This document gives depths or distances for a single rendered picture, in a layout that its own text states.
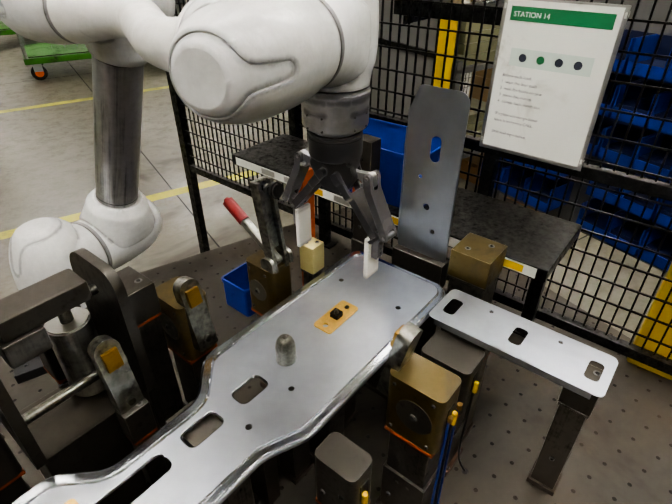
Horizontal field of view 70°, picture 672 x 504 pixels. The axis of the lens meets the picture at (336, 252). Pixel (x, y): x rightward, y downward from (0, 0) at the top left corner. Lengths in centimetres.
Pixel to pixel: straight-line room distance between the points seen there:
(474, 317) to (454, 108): 36
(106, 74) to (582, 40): 93
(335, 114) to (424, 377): 37
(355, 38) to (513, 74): 61
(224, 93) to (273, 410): 45
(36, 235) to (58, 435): 57
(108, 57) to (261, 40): 68
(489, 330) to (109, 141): 89
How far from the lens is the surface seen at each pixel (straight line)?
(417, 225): 99
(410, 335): 65
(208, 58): 43
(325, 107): 61
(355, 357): 78
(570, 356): 86
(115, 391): 76
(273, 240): 86
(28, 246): 127
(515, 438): 111
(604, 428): 120
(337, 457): 68
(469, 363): 82
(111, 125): 118
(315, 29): 50
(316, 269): 93
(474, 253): 93
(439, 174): 92
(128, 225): 133
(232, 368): 78
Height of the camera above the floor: 156
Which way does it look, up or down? 34 degrees down
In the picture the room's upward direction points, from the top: straight up
